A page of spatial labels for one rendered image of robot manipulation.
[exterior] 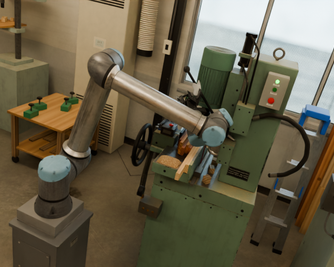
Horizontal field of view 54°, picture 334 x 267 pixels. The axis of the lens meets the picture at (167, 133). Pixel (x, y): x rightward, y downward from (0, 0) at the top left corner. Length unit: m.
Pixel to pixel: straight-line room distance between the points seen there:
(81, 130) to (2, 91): 2.19
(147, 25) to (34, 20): 1.48
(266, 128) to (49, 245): 1.23
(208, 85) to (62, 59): 2.47
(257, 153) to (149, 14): 1.80
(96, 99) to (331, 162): 2.04
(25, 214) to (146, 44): 1.95
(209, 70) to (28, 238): 1.26
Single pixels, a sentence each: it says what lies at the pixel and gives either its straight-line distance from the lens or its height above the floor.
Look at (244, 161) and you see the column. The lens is 1.87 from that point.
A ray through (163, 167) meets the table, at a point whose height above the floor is 0.89.
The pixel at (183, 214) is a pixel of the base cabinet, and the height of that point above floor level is 0.58.
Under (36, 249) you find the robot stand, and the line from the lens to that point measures 1.89.
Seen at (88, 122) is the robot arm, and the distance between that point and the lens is 1.67.
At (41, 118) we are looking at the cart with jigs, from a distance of 3.00.
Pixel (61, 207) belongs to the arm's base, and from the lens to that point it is 1.78.
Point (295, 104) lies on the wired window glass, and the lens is 3.22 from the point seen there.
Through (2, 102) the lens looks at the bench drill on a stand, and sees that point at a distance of 3.86.
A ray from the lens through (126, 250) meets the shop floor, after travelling 2.53.
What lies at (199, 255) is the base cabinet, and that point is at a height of 0.33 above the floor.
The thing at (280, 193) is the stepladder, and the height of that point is 0.51.
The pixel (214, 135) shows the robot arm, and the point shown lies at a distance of 1.34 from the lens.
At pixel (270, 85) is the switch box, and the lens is 1.65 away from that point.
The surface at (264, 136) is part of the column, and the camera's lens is 1.80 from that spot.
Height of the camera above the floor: 1.81
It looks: 25 degrees down
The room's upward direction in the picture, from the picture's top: 11 degrees clockwise
